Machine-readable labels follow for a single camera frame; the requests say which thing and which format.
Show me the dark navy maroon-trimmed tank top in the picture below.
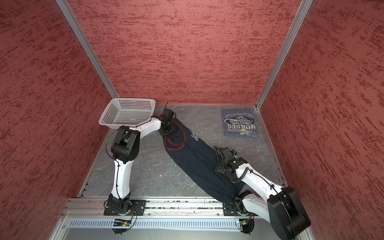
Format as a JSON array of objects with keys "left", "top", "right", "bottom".
[{"left": 163, "top": 119, "right": 245, "bottom": 204}]

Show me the grey-blue tank top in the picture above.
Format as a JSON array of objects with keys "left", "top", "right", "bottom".
[{"left": 221, "top": 109, "right": 258, "bottom": 138}]

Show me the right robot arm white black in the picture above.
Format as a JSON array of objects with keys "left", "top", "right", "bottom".
[{"left": 214, "top": 146, "right": 311, "bottom": 240}]

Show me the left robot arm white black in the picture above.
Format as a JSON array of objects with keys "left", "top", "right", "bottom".
[{"left": 104, "top": 108, "right": 176, "bottom": 216}]

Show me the white plastic laundry basket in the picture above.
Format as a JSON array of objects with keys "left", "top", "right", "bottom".
[{"left": 99, "top": 98, "right": 156, "bottom": 129}]

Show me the right small circuit board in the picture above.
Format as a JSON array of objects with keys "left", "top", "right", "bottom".
[{"left": 239, "top": 220, "right": 251, "bottom": 228}]

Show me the small circuit board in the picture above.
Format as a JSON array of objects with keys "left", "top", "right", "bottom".
[
  {"left": 239, "top": 220, "right": 251, "bottom": 228},
  {"left": 113, "top": 219, "right": 132, "bottom": 227}
]

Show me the left small circuit board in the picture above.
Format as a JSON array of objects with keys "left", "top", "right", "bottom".
[{"left": 113, "top": 219, "right": 132, "bottom": 227}]

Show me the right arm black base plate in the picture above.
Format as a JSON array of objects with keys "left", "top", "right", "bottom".
[{"left": 223, "top": 202, "right": 242, "bottom": 217}]

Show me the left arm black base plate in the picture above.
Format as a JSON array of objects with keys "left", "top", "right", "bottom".
[{"left": 104, "top": 200, "right": 147, "bottom": 217}]

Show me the white perforated cable duct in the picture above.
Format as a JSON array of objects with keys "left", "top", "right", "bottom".
[{"left": 68, "top": 218, "right": 240, "bottom": 231}]

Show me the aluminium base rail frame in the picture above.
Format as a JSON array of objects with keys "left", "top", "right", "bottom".
[{"left": 50, "top": 197, "right": 265, "bottom": 240}]

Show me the aluminium corner post left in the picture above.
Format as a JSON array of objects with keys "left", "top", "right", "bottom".
[{"left": 55, "top": 0, "right": 119, "bottom": 98}]

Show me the aluminium corner post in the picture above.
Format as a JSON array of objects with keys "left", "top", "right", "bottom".
[
  {"left": 55, "top": 0, "right": 119, "bottom": 98},
  {"left": 256, "top": 0, "right": 313, "bottom": 112}
]

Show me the aluminium corner post right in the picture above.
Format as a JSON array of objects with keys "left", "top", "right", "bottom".
[{"left": 256, "top": 0, "right": 313, "bottom": 112}]

